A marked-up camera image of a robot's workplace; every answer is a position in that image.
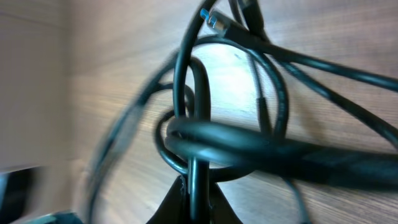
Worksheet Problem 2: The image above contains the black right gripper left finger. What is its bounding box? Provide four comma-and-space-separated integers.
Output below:
147, 175, 190, 224

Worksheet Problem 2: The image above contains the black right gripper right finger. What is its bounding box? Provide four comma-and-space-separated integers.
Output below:
209, 183, 243, 224

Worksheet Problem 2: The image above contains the black cable bundle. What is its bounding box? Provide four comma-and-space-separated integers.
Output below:
83, 0, 398, 224

